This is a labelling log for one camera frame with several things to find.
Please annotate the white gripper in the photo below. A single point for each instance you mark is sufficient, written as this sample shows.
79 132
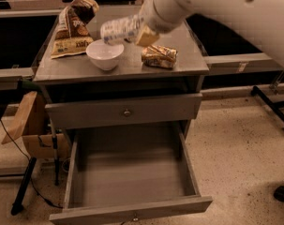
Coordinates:
152 15

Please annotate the clear plastic water bottle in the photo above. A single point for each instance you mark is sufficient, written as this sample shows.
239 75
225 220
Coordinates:
121 30

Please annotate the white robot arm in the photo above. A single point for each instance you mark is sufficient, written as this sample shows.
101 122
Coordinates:
260 22

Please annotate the grey drawer cabinet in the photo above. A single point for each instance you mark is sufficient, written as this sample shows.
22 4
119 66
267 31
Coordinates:
76 78

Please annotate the closed grey top drawer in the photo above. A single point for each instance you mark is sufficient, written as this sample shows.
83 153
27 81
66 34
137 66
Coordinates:
124 111

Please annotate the open grey middle drawer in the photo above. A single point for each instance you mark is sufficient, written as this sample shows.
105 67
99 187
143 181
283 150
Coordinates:
129 173

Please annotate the crumpled snack packet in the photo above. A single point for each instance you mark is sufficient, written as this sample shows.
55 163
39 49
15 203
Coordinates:
159 56

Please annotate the white ceramic bowl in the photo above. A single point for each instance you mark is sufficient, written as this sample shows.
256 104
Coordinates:
104 56

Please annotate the brown chip bag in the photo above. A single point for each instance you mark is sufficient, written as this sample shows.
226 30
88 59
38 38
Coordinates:
72 36

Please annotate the wooden board on stand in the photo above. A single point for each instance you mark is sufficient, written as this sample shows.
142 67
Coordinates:
31 123

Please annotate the black stand base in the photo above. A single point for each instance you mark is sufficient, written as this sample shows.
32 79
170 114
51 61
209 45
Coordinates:
276 107

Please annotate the black caster wheel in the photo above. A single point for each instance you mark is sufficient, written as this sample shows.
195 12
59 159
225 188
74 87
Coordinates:
279 194

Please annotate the black tripod stand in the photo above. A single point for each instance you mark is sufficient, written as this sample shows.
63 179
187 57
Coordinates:
17 205

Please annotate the grey horizontal rail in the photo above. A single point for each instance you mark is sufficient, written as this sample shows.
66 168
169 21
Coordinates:
241 63

